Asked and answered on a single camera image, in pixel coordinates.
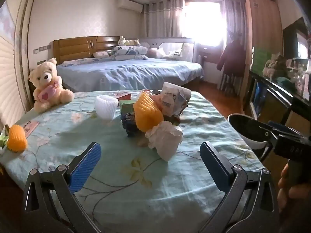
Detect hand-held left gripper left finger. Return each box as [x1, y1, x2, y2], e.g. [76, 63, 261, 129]
[23, 141, 110, 233]

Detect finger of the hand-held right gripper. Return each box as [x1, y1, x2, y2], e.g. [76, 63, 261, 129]
[255, 123, 279, 142]
[268, 123, 311, 139]

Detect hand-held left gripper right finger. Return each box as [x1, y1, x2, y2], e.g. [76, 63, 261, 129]
[200, 141, 285, 233]

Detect black trash bin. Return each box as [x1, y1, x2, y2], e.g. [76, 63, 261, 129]
[228, 114, 271, 162]

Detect white tissue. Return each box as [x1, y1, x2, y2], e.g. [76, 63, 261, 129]
[145, 121, 184, 162]

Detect white foam fruit net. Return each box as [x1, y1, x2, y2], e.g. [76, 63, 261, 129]
[95, 95, 119, 120]

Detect green drink carton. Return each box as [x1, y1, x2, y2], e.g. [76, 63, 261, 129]
[120, 101, 138, 117]

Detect large orange foam net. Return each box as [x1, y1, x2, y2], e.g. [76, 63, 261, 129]
[133, 90, 164, 132]

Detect white carton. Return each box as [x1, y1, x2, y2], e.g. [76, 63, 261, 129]
[159, 82, 192, 117]

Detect person's right hand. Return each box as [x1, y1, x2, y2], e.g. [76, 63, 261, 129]
[277, 161, 311, 214]

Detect black glass cabinet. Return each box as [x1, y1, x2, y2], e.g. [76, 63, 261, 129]
[243, 69, 311, 131]

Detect floral teal blanket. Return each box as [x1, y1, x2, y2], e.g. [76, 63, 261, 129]
[0, 90, 265, 233]

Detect teal cloth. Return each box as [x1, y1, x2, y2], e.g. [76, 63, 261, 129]
[276, 76, 293, 88]

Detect blue snack wrapper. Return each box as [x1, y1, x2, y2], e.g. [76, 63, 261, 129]
[121, 113, 140, 137]

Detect striped cloth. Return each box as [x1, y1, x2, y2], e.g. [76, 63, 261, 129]
[219, 71, 237, 94]

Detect brown plush cloth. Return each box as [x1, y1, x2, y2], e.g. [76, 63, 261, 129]
[262, 53, 288, 77]

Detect dark crumpled wrapper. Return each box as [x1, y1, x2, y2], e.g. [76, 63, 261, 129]
[163, 113, 181, 124]

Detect flat pink packet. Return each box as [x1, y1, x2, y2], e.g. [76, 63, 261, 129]
[23, 121, 39, 136]

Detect stack of green boxes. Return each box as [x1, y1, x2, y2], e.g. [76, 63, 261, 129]
[251, 47, 271, 74]

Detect small orange foam net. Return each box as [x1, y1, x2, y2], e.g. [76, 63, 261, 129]
[6, 124, 28, 152]

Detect pink red box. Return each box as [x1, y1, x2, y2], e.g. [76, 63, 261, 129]
[114, 91, 133, 101]

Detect black television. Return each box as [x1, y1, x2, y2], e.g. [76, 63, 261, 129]
[282, 17, 311, 59]

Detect dark red coat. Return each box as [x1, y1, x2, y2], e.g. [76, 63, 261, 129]
[216, 33, 246, 73]

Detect pink pig plush red dress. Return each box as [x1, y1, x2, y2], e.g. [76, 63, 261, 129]
[152, 93, 166, 107]

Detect cream teddy bear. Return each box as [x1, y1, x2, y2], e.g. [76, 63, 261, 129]
[28, 58, 74, 113]

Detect wooden window desk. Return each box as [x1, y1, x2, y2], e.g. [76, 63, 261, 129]
[197, 45, 223, 65]

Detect bed with blue sheet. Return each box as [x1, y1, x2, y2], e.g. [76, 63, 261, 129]
[56, 58, 204, 93]

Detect tall wooden wardrobe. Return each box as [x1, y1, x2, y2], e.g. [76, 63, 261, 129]
[244, 0, 283, 107]

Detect white pillow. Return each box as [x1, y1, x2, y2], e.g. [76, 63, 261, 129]
[93, 51, 113, 59]

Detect white slatted closet door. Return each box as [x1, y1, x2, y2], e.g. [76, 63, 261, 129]
[0, 0, 37, 127]

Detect grey curtain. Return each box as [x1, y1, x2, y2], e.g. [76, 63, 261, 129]
[224, 0, 246, 46]
[143, 0, 185, 39]

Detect wooden headboard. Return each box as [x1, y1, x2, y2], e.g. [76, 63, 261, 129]
[53, 36, 122, 65]

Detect blue patterned pillow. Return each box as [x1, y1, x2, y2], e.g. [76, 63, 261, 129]
[110, 46, 149, 61]

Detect bright window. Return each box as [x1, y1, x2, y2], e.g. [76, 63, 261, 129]
[181, 1, 226, 46]

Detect pink plush toy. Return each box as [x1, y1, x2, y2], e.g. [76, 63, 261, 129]
[147, 48, 163, 58]

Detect wall switches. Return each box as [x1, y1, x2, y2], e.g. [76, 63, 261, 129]
[33, 45, 52, 54]

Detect grey bed guard rail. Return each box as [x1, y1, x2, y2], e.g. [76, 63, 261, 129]
[140, 37, 196, 61]

